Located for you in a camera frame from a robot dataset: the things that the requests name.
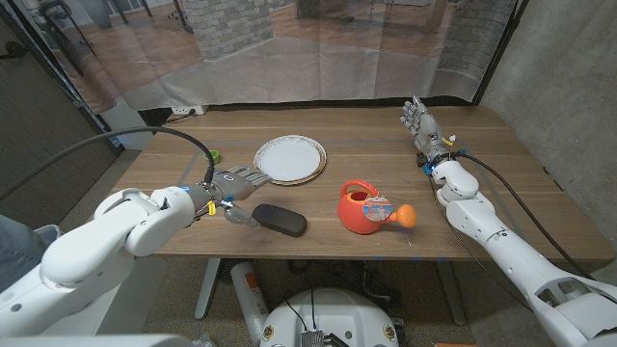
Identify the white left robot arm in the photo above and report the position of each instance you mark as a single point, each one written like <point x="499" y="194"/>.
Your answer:
<point x="96" y="241"/>

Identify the black backdrop stand pole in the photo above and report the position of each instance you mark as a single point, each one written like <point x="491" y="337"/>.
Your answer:
<point x="96" y="120"/>
<point x="499" y="53"/>

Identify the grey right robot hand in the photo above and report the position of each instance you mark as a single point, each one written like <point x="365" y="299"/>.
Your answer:
<point x="429" y="132"/>

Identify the white robot shoulder cover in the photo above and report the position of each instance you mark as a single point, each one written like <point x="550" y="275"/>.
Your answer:
<point x="96" y="341"/>

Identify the white round robot torso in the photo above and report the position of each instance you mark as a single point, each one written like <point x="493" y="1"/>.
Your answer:
<point x="332" y="318"/>

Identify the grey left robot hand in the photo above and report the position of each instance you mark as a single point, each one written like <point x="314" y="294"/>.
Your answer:
<point x="233" y="185"/>

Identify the grey table leg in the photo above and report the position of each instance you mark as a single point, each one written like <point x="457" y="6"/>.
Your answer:
<point x="207" y="289"/>
<point x="452" y="294"/>

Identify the dark grey glasses case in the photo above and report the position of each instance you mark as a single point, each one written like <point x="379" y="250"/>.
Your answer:
<point x="282" y="220"/>

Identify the white cylinder orange label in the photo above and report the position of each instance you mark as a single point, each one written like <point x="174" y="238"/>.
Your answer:
<point x="248" y="299"/>

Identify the white power strip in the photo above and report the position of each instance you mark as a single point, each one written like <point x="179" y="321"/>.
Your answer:
<point x="185" y="110"/>

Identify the person in blue jeans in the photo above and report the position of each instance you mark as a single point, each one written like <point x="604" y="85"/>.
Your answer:
<point x="17" y="241"/>

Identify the orange toy watering can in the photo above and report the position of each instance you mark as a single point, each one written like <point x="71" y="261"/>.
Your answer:
<point x="356" y="214"/>

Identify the white cabinet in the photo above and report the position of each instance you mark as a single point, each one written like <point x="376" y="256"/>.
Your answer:
<point x="127" y="118"/>

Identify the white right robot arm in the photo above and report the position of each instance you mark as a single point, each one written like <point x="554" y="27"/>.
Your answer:
<point x="511" y="260"/>

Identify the white paper plate gold rim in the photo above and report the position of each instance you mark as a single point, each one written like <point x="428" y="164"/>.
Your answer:
<point x="291" y="159"/>

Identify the black wall hook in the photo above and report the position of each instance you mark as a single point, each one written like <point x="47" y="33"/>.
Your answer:
<point x="14" y="49"/>

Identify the small green cup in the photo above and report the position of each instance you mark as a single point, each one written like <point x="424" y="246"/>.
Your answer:
<point x="215" y="156"/>

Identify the printed room backdrop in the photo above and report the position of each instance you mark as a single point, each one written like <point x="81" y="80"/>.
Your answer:
<point x="289" y="58"/>

